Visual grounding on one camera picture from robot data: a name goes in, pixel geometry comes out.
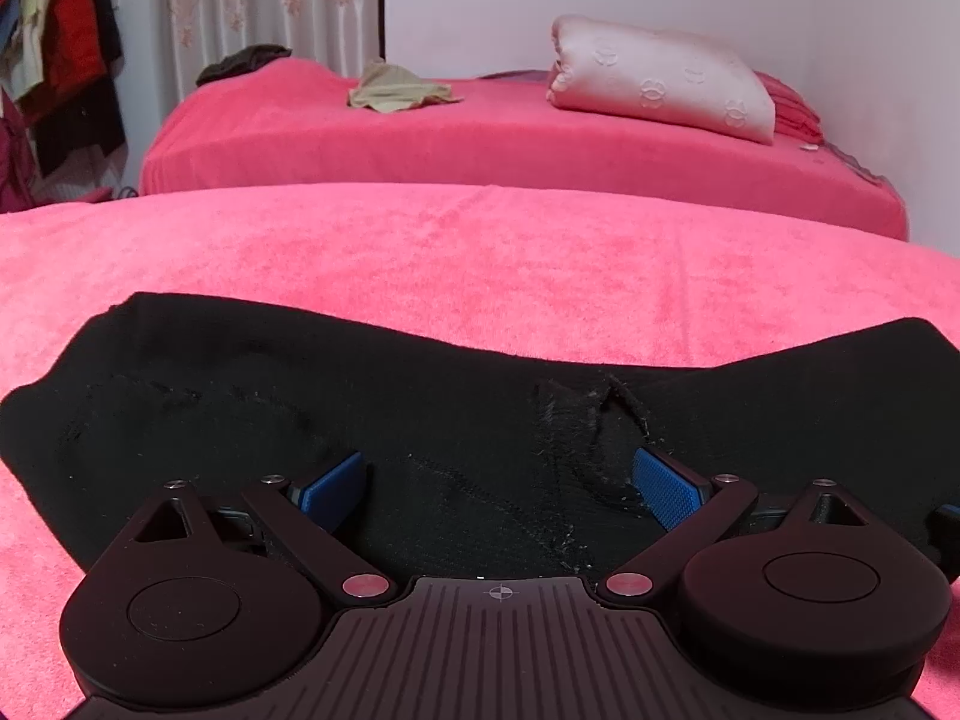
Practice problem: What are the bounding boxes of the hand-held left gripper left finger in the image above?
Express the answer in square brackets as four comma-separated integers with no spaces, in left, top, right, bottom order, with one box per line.
[124,452,398,601]

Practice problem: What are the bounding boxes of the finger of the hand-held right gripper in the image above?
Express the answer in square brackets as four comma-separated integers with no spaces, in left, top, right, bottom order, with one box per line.
[928,504,960,552]

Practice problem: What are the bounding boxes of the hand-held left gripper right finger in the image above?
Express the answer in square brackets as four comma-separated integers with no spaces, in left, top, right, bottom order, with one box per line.
[596,446,872,601]

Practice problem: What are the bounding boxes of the black knit pants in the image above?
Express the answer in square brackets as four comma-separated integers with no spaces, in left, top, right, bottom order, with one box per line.
[0,292,960,593]

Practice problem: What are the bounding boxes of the large pink bed blanket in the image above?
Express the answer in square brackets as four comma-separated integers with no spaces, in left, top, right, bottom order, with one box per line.
[0,184,960,720]

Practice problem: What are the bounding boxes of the pink covered bed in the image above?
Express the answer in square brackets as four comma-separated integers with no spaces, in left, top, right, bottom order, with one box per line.
[139,56,910,241]

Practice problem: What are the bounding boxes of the folded pink blanket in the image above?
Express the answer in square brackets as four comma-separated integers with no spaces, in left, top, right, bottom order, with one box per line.
[754,71,826,147]

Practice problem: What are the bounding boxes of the beige crumpled cloth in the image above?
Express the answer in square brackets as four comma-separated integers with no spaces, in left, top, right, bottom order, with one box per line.
[346,62,466,115]

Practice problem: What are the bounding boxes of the white pillow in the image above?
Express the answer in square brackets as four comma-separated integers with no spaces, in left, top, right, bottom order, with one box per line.
[545,13,777,145]

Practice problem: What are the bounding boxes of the dark crumpled cloth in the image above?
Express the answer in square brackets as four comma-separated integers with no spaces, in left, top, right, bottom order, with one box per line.
[196,45,293,87]

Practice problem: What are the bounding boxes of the maroon hanging cloth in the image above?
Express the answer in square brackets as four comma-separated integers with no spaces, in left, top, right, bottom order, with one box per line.
[0,86,38,215]

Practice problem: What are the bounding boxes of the black hanging garment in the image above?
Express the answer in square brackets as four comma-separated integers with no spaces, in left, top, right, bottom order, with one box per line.
[34,0,128,179]

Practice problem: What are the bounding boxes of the white embroidered curtain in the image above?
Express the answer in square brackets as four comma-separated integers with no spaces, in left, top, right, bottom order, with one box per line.
[166,0,387,102]

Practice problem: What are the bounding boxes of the red hanging garment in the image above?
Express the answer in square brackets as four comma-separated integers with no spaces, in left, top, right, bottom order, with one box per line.
[15,0,110,125]

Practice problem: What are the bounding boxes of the pale yellow hanging garment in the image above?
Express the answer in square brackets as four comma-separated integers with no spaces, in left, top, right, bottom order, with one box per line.
[7,0,55,100]

